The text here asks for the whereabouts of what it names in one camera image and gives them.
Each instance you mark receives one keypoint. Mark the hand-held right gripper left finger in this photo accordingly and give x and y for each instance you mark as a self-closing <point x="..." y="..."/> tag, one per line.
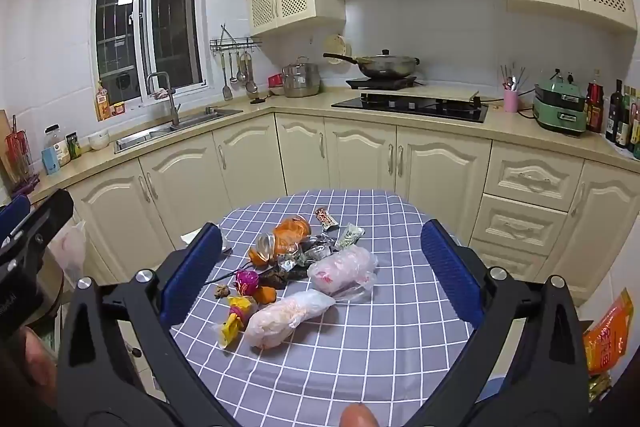
<point x="192" y="272"/>

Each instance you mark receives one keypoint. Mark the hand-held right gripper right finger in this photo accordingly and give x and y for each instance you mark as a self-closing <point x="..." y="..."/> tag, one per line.
<point x="452" y="277"/>

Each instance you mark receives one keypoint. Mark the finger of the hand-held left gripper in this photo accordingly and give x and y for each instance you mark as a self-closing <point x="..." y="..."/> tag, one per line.
<point x="50" y="217"/>
<point x="12" y="214"/>

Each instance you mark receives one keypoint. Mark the thin white bag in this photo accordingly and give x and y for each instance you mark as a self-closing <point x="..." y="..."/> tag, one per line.
<point x="70" y="247"/>

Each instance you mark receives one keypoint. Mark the person's left hand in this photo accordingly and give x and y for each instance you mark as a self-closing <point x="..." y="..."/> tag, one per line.
<point x="40" y="362"/>

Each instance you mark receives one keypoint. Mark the person's right hand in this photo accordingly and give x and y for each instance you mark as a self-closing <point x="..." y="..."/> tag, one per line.
<point x="357" y="417"/>

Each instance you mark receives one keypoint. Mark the white paper napkin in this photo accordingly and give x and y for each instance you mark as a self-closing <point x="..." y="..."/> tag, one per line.
<point x="190" y="238"/>

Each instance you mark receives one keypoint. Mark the brown nut shell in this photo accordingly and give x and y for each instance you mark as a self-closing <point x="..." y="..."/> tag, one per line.
<point x="222" y="292"/>

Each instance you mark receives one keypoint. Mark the cream cabinet drawer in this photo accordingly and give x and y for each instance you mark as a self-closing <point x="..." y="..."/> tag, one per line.
<point x="532" y="177"/>
<point x="505" y="262"/>
<point x="517" y="227"/>

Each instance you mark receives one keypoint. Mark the blue carton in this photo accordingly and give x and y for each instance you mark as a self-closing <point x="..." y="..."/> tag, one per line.
<point x="50" y="162"/>

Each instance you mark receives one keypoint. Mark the red transparent knife rack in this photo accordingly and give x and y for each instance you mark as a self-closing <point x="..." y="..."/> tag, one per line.
<point x="20" y="157"/>

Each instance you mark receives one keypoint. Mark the yellow red snack wrapper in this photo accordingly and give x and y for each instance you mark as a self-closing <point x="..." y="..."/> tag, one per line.
<point x="242" y="307"/>

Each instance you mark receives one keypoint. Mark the yellow candy wrapper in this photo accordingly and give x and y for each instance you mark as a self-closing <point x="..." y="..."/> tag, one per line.
<point x="230" y="329"/>

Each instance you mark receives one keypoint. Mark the clear jar black lid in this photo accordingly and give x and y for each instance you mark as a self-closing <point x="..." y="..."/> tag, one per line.
<point x="60" y="147"/>

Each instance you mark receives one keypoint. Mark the small green bottle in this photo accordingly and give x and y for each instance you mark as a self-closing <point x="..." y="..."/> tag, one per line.
<point x="74" y="147"/>

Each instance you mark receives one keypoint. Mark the dark brown withered peel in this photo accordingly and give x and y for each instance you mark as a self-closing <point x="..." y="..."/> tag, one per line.
<point x="282" y="278"/>

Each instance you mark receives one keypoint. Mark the white ceramic bowl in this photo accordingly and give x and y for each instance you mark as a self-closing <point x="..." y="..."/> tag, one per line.
<point x="99" y="141"/>

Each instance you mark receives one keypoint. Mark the orange snack bag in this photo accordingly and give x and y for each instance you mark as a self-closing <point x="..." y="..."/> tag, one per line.
<point x="290" y="234"/>

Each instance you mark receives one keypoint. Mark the crumpled clear plastic bag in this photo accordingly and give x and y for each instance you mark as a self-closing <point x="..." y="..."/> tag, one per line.
<point x="290" y="317"/>

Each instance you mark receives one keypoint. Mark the silver foil wrapper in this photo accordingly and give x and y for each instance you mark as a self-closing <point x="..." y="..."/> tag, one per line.
<point x="300" y="257"/>

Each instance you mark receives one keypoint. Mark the white red-print plastic bag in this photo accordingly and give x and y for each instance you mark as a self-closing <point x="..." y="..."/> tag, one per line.
<point x="342" y="272"/>

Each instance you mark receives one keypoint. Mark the green white snack wrapper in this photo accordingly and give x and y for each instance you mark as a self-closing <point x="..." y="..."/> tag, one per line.
<point x="349" y="237"/>

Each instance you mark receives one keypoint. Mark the small red jar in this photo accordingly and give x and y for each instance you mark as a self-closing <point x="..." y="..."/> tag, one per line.
<point x="118" y="109"/>

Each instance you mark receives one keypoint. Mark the blue checked tablecloth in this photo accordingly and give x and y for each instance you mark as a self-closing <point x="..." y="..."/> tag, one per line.
<point x="350" y="357"/>

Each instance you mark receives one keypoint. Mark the brown red snack wrapper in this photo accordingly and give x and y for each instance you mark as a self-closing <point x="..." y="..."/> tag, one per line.
<point x="325" y="217"/>

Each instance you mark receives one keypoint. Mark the steel kitchen sink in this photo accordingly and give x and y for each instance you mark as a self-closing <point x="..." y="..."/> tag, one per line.
<point x="165" y="132"/>

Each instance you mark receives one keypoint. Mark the cream base cabinet run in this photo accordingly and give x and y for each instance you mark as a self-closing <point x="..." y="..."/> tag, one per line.
<point x="360" y="157"/>

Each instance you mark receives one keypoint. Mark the pink cloth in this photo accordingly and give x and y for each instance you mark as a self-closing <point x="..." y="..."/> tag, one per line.
<point x="161" y="94"/>

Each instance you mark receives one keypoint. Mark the orange plastic package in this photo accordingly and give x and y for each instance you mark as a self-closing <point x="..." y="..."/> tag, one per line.
<point x="607" y="337"/>

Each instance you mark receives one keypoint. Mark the steel kitchen faucet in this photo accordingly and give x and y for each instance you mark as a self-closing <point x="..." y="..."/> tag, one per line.
<point x="172" y="102"/>

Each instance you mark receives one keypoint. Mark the black glass gas hob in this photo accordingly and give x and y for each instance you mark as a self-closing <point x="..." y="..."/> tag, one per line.
<point x="410" y="109"/>

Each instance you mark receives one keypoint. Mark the beige board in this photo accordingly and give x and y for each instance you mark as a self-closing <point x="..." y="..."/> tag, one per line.
<point x="450" y="93"/>

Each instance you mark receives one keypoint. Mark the steel slotted spatula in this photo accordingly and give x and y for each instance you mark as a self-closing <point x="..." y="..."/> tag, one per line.
<point x="227" y="91"/>

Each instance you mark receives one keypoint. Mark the pink utensil holder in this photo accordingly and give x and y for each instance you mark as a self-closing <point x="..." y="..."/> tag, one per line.
<point x="511" y="102"/>

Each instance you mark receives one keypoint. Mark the steel skimmer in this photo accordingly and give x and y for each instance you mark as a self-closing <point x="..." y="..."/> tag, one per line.
<point x="251" y="86"/>

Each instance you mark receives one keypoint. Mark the steel ladle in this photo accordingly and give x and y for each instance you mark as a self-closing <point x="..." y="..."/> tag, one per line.
<point x="233" y="78"/>

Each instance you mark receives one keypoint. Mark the small white dish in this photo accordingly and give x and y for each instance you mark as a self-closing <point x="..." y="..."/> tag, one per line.
<point x="276" y="91"/>

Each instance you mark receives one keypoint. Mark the green electric cooker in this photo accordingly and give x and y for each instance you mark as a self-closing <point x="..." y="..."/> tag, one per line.
<point x="560" y="107"/>

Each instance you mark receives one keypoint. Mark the steel serving spoon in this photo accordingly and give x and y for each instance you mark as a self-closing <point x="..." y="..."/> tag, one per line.
<point x="241" y="76"/>

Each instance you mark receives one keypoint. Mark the bundle of chopsticks and spoons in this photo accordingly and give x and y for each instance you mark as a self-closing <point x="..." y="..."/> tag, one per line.
<point x="512" y="79"/>

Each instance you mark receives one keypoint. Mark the black induction cooker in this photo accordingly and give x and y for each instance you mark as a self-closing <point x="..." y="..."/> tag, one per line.
<point x="380" y="82"/>

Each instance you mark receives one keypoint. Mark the red plastic container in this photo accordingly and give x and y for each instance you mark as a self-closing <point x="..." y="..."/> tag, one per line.
<point x="276" y="80"/>

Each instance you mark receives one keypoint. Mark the white framed sliding window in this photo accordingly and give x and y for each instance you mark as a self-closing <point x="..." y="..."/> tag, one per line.
<point x="150" y="22"/>

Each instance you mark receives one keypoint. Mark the stainless steel stock pot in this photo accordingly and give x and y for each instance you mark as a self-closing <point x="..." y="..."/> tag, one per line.
<point x="301" y="79"/>

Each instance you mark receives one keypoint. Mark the red label sauce bottle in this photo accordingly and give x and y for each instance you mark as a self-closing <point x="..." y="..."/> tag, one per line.
<point x="595" y="107"/>

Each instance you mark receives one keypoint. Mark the dark glass bottle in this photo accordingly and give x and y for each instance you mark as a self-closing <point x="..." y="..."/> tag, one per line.
<point x="614" y="117"/>

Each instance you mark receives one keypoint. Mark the glass wok lid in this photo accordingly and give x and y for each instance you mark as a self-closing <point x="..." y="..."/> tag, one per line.
<point x="386" y="56"/>

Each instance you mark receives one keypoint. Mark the green label oil bottle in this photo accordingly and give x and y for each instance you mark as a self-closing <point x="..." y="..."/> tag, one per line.
<point x="625" y="122"/>

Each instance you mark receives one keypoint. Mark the round woven trivet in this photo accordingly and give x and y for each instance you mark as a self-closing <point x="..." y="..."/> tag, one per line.
<point x="334" y="49"/>

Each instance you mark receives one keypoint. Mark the small lattice wall cabinet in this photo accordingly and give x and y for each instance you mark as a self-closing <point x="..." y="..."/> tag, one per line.
<point x="295" y="2"/>

